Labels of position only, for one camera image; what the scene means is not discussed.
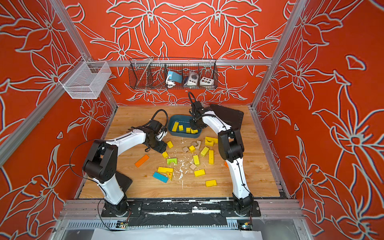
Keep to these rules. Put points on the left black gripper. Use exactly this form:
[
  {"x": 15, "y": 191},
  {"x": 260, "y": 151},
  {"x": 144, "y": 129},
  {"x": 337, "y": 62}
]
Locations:
[{"x": 162, "y": 147}]

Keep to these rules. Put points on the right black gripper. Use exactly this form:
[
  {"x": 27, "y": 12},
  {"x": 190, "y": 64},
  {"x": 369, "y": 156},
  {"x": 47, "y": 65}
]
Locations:
[{"x": 193, "y": 127}]

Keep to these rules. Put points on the yellow long block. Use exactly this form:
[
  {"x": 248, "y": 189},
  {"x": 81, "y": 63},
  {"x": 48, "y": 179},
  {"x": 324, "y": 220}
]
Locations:
[
  {"x": 175, "y": 127},
  {"x": 165, "y": 155},
  {"x": 211, "y": 157}
]

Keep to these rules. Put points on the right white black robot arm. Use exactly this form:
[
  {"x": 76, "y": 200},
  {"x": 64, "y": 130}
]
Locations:
[{"x": 231, "y": 149}]

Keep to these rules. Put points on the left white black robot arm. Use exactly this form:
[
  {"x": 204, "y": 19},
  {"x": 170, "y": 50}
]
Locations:
[{"x": 101, "y": 163}]

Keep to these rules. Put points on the teal plastic bin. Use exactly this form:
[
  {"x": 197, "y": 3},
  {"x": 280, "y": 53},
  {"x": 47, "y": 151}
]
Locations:
[{"x": 185, "y": 121}]

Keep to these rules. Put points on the natural wood block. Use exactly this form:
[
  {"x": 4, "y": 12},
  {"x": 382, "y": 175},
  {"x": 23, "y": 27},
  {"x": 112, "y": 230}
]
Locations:
[{"x": 197, "y": 144}]

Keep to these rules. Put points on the orange flat block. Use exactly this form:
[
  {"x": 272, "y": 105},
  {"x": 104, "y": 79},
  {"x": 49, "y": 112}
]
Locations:
[{"x": 141, "y": 161}]

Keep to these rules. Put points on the green arch block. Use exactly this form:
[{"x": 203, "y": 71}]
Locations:
[{"x": 172, "y": 161}]

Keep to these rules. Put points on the yellow tilted block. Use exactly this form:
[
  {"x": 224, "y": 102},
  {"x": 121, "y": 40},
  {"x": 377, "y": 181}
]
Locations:
[{"x": 204, "y": 151}]

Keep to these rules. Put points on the black plastic tool case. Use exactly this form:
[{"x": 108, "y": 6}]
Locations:
[{"x": 231, "y": 117}]

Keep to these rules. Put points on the yellow triangle block red outline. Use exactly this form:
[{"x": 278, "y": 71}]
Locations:
[{"x": 169, "y": 175}]

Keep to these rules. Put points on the teal flat block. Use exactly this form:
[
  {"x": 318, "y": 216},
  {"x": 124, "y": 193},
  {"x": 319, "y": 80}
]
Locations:
[{"x": 160, "y": 177}]

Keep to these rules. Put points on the white dotted cube in basket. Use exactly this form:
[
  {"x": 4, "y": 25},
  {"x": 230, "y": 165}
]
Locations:
[{"x": 206, "y": 82}]

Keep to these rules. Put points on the natural wood cube lower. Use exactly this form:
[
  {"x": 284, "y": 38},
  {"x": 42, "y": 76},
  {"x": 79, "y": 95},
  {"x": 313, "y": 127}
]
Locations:
[{"x": 193, "y": 166}]

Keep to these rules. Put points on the grey white cube in basket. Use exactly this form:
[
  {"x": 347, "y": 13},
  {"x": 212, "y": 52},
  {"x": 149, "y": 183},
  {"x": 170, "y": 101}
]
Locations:
[{"x": 192, "y": 80}]

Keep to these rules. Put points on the black flat pad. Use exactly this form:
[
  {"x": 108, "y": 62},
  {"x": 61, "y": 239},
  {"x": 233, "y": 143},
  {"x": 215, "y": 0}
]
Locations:
[{"x": 123, "y": 181}]

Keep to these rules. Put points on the blue white device in basket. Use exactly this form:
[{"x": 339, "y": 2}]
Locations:
[{"x": 173, "y": 78}]

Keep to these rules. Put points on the black wire wall basket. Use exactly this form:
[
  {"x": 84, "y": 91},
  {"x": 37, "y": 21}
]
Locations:
[{"x": 163, "y": 73}]

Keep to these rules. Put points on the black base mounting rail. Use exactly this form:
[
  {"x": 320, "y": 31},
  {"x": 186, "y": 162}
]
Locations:
[{"x": 180, "y": 212}]

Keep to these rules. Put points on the clear acrylic wall box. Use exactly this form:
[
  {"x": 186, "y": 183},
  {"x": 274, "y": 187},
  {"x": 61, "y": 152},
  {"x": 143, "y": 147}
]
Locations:
[{"x": 86, "y": 82}]

